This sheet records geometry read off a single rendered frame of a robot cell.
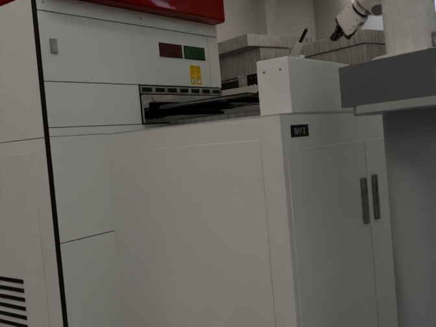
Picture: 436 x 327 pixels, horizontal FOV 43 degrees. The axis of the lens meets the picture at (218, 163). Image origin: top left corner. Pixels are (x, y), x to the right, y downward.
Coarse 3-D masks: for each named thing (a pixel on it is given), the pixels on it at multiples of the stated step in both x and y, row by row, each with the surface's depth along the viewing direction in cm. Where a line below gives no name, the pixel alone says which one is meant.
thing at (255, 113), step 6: (228, 114) 174; (234, 114) 172; (240, 114) 171; (246, 114) 170; (252, 114) 168; (258, 114) 167; (180, 120) 186; (186, 120) 185; (192, 120) 183; (198, 120) 182; (204, 120) 180; (210, 120) 178; (216, 120) 177
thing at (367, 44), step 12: (360, 36) 540; (372, 36) 544; (312, 48) 590; (324, 48) 576; (336, 48) 564; (348, 48) 555; (360, 48) 544; (372, 48) 547; (384, 48) 558; (324, 60) 581; (336, 60) 569; (348, 60) 557; (360, 60) 546
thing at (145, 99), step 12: (144, 96) 182; (156, 96) 186; (168, 96) 191; (180, 96) 196; (192, 96) 201; (204, 96) 207; (216, 96) 212; (144, 108) 182; (144, 120) 182; (156, 120) 186; (168, 120) 191
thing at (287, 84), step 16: (256, 64) 141; (272, 64) 138; (288, 64) 136; (304, 64) 142; (320, 64) 149; (336, 64) 157; (272, 80) 138; (288, 80) 136; (304, 80) 142; (320, 80) 148; (336, 80) 156; (272, 96) 139; (288, 96) 136; (304, 96) 141; (320, 96) 148; (336, 96) 156; (272, 112) 139; (288, 112) 137; (304, 112) 141
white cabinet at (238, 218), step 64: (192, 128) 148; (256, 128) 136; (320, 128) 147; (128, 192) 165; (192, 192) 150; (256, 192) 137; (320, 192) 145; (384, 192) 180; (128, 256) 168; (192, 256) 152; (256, 256) 138; (320, 256) 143; (384, 256) 178; (128, 320) 170; (192, 320) 154; (256, 320) 140; (320, 320) 142; (384, 320) 175
